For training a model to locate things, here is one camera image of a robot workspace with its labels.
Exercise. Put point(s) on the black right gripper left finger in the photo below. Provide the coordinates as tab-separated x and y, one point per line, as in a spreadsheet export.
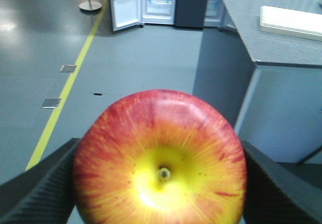
44	193

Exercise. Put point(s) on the red yellow apple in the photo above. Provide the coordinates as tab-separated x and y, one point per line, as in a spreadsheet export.
160	156

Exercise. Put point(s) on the grey stone kitchen counter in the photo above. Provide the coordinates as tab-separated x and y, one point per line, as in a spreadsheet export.
267	86

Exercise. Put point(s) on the matte silver stanchion post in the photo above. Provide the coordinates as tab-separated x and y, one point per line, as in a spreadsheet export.
90	6

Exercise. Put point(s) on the fridge door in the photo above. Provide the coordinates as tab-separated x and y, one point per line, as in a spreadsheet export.
125	14

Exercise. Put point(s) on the fridge body with shelves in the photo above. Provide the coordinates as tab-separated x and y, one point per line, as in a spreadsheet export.
184	13

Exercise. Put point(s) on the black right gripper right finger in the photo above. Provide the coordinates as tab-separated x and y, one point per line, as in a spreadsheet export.
275	195

